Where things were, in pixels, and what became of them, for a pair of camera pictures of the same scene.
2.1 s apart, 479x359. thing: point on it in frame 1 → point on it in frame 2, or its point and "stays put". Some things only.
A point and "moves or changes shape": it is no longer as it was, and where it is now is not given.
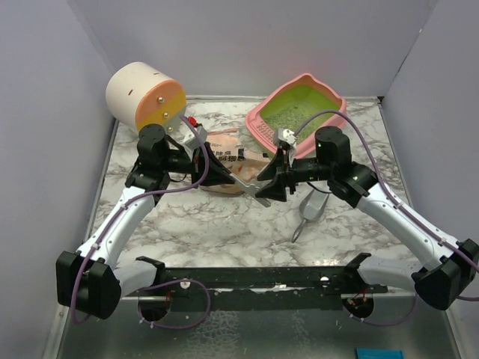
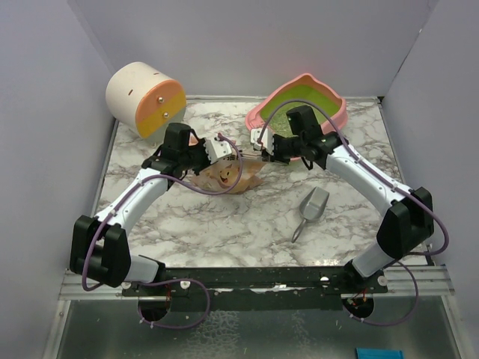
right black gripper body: x=299 y=170 → x=286 y=148
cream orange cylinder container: x=138 y=94 stays put
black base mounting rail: x=257 y=289 stays put
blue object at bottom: x=376 y=353 stays put
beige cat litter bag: x=242 y=161 moves or changes shape
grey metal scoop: x=311 y=208 stays put
